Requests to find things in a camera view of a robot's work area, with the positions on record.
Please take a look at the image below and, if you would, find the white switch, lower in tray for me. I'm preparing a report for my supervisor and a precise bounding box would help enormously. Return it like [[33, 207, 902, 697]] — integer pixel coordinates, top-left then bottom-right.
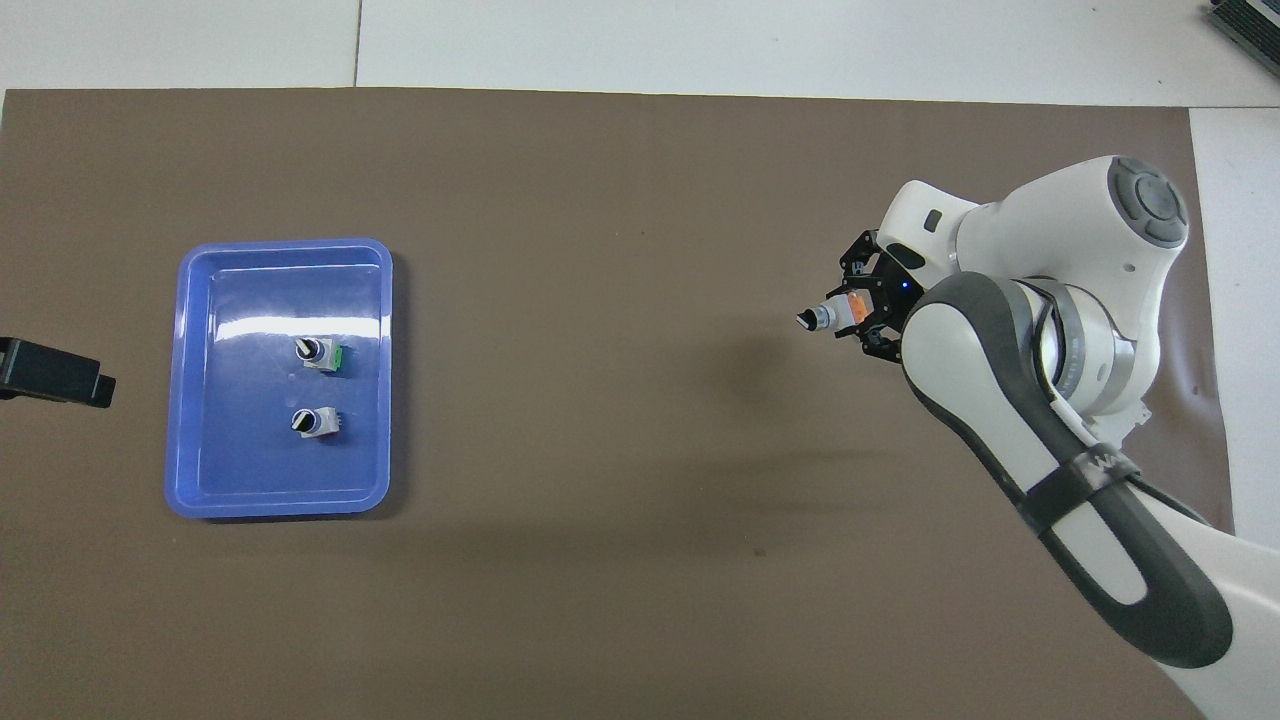
[[294, 336, 348, 374]]

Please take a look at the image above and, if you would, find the brown table mat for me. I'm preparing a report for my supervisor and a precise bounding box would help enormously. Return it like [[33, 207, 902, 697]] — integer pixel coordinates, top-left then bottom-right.
[[0, 88, 1259, 720]]

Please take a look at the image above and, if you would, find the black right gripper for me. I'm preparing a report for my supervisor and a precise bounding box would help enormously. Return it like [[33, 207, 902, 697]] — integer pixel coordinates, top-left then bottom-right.
[[838, 230, 931, 364]]

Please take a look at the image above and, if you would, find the blue plastic tray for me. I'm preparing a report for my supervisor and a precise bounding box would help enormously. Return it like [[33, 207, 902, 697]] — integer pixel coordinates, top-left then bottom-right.
[[163, 237, 394, 519]]

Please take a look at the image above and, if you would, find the grey ribbed device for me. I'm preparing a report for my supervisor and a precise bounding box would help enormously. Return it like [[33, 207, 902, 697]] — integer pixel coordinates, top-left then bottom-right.
[[1205, 0, 1280, 51]]

